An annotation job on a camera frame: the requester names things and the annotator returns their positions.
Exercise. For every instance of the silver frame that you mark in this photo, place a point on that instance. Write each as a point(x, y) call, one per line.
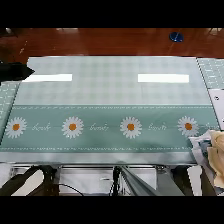
point(141, 186)

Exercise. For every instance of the black garment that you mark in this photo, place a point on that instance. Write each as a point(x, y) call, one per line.
point(15, 71)

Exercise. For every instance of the white board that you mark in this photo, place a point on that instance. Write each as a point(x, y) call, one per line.
point(218, 110)

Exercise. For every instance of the blue round disc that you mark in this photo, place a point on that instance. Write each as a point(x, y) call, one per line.
point(176, 36)

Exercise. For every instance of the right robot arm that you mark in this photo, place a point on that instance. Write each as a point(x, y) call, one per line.
point(185, 181)

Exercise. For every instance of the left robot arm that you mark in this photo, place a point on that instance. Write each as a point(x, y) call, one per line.
point(23, 181)

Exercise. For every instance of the cream garment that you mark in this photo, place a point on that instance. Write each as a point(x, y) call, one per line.
point(216, 156)

